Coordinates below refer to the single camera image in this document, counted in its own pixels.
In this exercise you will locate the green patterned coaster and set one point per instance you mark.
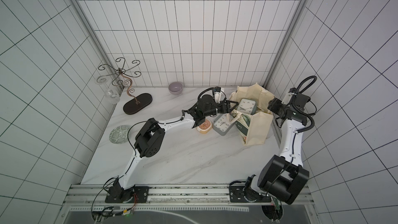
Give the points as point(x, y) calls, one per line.
point(119, 134)

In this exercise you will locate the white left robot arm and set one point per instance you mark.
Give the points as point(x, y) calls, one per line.
point(150, 137)

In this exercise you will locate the metal jewelry tree stand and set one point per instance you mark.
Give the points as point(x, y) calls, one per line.
point(124, 77)

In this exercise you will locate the green rectangular alarm clock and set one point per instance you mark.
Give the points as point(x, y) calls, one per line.
point(247, 106)

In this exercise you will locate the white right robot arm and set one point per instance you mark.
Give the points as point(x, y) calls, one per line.
point(284, 176)

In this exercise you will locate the orange rounded alarm clock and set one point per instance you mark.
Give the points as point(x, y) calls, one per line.
point(205, 127)

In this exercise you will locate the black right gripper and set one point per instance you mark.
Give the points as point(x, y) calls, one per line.
point(275, 106)

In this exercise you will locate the grey square alarm clock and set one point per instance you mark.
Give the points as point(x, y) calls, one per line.
point(223, 123)

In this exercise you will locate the purple ceramic bowl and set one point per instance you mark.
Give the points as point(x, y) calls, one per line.
point(175, 88)

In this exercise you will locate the cream canvas floral tote bag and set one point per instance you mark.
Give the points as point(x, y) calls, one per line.
point(253, 129)

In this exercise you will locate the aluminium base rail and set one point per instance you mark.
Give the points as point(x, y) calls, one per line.
point(235, 197)

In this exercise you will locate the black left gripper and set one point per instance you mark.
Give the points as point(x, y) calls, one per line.
point(228, 109)

